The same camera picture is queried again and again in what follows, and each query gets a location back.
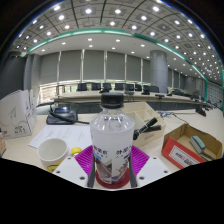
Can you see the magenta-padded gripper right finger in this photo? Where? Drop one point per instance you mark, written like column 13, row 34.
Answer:
column 153, row 170

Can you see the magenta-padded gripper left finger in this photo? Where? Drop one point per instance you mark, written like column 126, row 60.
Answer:
column 68, row 170

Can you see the clear black-capped drink bottle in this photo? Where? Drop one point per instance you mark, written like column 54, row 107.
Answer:
column 111, row 133

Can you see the white and yellow mug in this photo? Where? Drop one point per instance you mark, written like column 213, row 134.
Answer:
column 51, row 151

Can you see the red-sided shallow cardboard box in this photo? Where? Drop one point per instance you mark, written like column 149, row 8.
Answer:
column 178, row 155

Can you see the white printed paper sheet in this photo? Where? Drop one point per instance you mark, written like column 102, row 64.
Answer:
column 63, row 135

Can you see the flat round red coaster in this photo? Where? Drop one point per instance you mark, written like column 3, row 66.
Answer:
column 111, row 185

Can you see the black clip tool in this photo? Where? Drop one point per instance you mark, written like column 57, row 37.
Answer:
column 148, row 126

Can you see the black desk phone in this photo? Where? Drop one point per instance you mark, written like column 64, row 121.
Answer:
column 61, row 117

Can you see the long curved conference desk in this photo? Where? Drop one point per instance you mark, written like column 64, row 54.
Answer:
column 86, row 100

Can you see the black desk microphone base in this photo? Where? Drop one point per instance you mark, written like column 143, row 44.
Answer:
column 200, row 111

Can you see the large white cardboard box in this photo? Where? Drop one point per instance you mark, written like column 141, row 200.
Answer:
column 16, row 113

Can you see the black office chairs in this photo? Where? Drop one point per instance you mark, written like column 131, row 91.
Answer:
column 106, row 86

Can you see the ceiling lights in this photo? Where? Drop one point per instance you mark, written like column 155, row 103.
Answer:
column 88, row 11

